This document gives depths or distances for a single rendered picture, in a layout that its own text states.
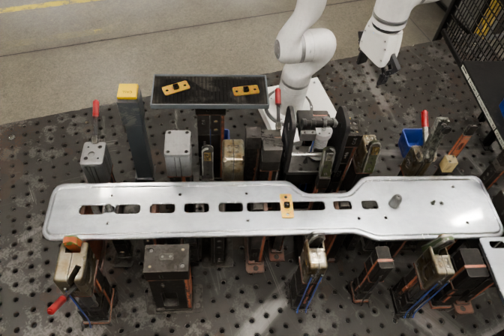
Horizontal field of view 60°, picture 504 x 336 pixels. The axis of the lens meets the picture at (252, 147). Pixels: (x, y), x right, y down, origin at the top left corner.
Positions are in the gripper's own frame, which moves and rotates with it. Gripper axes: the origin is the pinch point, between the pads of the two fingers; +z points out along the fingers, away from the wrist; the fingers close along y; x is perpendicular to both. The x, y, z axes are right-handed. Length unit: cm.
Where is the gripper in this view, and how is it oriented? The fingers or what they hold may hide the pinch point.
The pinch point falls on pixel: (371, 70)
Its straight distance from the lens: 124.9
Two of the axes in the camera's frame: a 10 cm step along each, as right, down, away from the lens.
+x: 9.0, -3.3, 3.0
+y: 4.4, 7.2, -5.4
